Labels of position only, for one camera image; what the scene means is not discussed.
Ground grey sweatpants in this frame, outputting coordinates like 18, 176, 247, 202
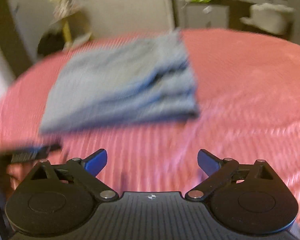
39, 30, 199, 133

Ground pink ribbed bed blanket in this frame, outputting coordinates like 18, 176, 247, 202
0, 29, 300, 224

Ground white tiered side table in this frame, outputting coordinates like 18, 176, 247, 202
37, 0, 93, 57

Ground grey drawer cabinet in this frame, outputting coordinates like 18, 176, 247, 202
179, 3, 229, 29

